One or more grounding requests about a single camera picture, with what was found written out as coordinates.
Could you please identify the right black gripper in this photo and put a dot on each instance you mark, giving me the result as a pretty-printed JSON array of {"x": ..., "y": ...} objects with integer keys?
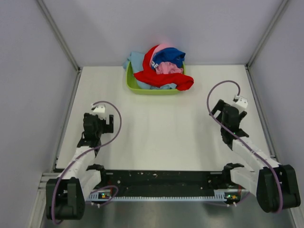
[{"x": 219, "y": 107}]

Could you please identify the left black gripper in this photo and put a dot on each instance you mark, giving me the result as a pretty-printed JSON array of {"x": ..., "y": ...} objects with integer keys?
[{"x": 108, "y": 128}]

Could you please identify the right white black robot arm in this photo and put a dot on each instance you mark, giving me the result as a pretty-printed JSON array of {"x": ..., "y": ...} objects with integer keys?
[{"x": 274, "y": 185}]

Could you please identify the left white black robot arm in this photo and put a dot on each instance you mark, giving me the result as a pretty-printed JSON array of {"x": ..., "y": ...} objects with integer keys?
[{"x": 66, "y": 195}]

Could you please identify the green plastic basin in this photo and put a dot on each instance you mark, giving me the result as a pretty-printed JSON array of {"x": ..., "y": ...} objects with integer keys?
[{"x": 133, "y": 83}]

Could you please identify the red t shirt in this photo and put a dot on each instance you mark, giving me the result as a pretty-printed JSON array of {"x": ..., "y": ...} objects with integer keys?
[{"x": 162, "y": 65}]

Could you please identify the pink t shirt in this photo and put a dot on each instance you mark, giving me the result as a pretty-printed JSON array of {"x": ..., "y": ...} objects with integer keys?
[{"x": 164, "y": 67}]

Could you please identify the light blue t shirt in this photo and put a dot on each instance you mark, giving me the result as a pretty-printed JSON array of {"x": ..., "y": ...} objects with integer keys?
[{"x": 136, "y": 60}]

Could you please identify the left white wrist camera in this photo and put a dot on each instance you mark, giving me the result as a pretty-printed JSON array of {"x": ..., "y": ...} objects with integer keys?
[{"x": 99, "y": 110}]

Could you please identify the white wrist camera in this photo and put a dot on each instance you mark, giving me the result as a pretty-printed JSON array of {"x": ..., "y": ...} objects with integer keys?
[
  {"x": 240, "y": 103},
  {"x": 99, "y": 110}
]

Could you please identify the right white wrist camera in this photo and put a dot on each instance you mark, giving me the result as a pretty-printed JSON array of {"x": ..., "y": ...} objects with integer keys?
[{"x": 240, "y": 103}]

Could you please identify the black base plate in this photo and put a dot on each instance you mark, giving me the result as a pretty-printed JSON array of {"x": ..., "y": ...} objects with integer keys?
[{"x": 135, "y": 183}]

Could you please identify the white slotted cable duct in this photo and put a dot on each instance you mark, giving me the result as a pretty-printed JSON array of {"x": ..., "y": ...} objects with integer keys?
[{"x": 218, "y": 197}]

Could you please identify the aluminium frame rail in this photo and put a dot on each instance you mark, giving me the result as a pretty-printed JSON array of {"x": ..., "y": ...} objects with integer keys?
[{"x": 45, "y": 178}]

